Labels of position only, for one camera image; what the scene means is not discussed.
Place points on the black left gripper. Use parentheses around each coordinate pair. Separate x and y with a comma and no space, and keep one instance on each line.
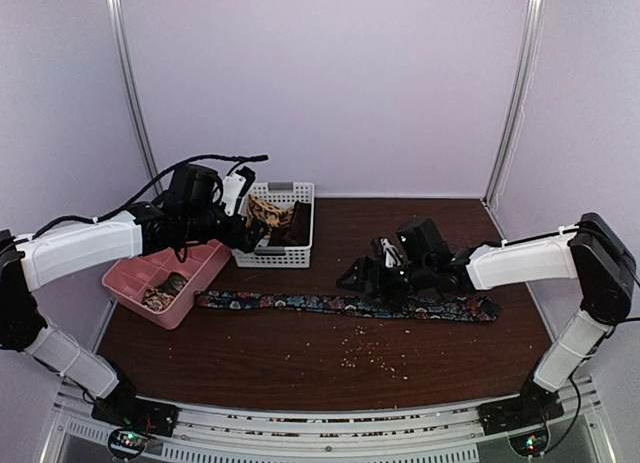
(250,238)

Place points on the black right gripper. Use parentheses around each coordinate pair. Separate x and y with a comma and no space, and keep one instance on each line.
(364,264)

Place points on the navy floral patterned tie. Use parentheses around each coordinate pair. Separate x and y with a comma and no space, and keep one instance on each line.
(466,309)

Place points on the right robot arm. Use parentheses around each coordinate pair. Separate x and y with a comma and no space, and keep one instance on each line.
(589,252)

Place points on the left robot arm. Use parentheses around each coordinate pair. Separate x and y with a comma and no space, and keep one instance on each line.
(199,206)

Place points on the rolled ties in tray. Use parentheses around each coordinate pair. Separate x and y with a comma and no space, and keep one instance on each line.
(159,298)

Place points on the yellow floral tie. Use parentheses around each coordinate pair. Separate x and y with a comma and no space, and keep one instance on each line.
(275,218)

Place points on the dark brown red floral tie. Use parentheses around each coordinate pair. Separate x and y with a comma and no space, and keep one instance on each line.
(298,233)

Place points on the white perforated plastic basket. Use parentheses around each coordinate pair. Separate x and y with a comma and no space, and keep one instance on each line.
(282,195)

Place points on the pink divided organizer tray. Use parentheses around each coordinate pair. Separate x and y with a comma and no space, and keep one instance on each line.
(128,280)

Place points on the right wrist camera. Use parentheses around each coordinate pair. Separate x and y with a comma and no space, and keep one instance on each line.
(386,252)

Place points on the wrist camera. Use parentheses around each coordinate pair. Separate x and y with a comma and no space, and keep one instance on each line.
(235,188)
(386,252)

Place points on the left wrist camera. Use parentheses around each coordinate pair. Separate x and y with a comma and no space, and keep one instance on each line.
(235,188)

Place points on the aluminium front rail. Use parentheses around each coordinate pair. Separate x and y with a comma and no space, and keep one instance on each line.
(440,433)

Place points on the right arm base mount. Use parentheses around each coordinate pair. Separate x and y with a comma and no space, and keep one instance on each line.
(519,412)

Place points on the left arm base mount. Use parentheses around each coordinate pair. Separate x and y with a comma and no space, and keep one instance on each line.
(138,414)

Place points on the left aluminium frame post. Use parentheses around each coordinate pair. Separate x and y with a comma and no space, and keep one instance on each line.
(116,14)

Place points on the aluminium frame post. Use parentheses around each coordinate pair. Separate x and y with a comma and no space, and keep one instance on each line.
(116,14)
(515,110)

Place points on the right aluminium frame post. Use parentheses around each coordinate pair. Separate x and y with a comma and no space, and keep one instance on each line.
(515,110)

